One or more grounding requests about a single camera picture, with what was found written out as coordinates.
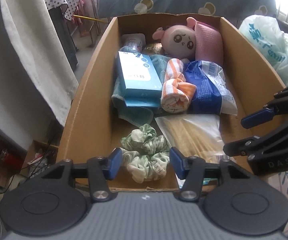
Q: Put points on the red can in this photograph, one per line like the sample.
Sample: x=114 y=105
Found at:
x=10 y=158

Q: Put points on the orange white striped towel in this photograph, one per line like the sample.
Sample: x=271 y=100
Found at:
x=176 y=92

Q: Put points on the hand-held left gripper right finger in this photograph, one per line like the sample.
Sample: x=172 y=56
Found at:
x=177 y=163

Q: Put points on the pink towel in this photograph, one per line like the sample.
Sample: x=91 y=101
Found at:
x=208 y=45

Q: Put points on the white green plastic bag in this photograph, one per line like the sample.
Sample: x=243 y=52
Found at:
x=266 y=42

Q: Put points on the small cardboard box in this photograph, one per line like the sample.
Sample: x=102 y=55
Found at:
x=41 y=146

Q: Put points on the teal towel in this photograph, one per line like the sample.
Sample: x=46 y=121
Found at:
x=134 y=116

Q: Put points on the green white scrunchie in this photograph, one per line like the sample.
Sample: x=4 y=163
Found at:
x=144 y=167

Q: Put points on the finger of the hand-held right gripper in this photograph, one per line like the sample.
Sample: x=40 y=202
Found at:
x=256 y=117
x=266 y=140

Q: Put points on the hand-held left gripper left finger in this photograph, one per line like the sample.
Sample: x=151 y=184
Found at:
x=115 y=161

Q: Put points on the pink plush toy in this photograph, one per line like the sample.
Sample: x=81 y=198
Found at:
x=178 y=40

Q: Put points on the large cardboard box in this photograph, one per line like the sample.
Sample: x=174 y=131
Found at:
x=91 y=105

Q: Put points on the yellow stick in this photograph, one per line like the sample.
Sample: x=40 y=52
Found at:
x=89 y=18

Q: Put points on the white curtain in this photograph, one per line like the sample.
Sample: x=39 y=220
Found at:
x=34 y=55

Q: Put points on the light blue box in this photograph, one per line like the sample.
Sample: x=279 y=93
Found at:
x=136 y=75

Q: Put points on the brown cream carton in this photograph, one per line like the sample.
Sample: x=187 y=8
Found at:
x=154 y=48

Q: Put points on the blue white plastic packet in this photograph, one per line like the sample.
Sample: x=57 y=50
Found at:
x=203 y=87

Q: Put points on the clear bag of chopsticks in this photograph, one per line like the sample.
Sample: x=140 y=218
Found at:
x=191 y=135

